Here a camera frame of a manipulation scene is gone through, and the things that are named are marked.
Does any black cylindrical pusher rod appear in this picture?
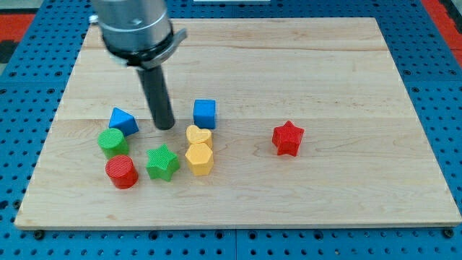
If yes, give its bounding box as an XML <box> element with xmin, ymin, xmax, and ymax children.
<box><xmin>137</xmin><ymin>66</ymin><xmax>175</xmax><ymax>130</ymax></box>

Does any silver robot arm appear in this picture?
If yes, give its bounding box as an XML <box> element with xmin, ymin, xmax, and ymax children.
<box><xmin>91</xmin><ymin>0</ymin><xmax>187</xmax><ymax>130</ymax></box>

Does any green star block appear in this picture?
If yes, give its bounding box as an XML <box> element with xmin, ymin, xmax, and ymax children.
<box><xmin>146</xmin><ymin>144</ymin><xmax>180</xmax><ymax>182</ymax></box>

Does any yellow hexagon block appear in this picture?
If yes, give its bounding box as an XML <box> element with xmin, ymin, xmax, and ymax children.
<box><xmin>186</xmin><ymin>143</ymin><xmax>214</xmax><ymax>176</ymax></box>

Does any red star block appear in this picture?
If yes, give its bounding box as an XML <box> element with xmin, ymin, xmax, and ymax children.
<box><xmin>272</xmin><ymin>121</ymin><xmax>305</xmax><ymax>157</ymax></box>

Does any blue triangle block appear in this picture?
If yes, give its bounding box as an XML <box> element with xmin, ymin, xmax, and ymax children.
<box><xmin>108</xmin><ymin>108</ymin><xmax>139</xmax><ymax>137</ymax></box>

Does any blue cube block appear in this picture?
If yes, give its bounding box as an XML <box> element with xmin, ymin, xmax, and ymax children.
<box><xmin>193</xmin><ymin>99</ymin><xmax>216</xmax><ymax>129</ymax></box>

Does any yellow heart block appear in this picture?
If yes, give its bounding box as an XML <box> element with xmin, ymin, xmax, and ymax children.
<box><xmin>186</xmin><ymin>125</ymin><xmax>213</xmax><ymax>149</ymax></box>

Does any green cylinder block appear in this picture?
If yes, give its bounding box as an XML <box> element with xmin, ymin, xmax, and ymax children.
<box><xmin>97</xmin><ymin>128</ymin><xmax>129</xmax><ymax>160</ymax></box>

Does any red cylinder block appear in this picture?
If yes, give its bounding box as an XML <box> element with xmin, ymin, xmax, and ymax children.
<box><xmin>105</xmin><ymin>155</ymin><xmax>139</xmax><ymax>189</ymax></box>

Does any wooden board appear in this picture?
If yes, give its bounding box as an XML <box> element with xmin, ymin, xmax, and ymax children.
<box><xmin>14</xmin><ymin>17</ymin><xmax>461</xmax><ymax>230</ymax></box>

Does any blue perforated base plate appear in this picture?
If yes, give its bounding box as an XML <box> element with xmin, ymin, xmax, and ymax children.
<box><xmin>1</xmin><ymin>0</ymin><xmax>461</xmax><ymax>259</ymax></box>

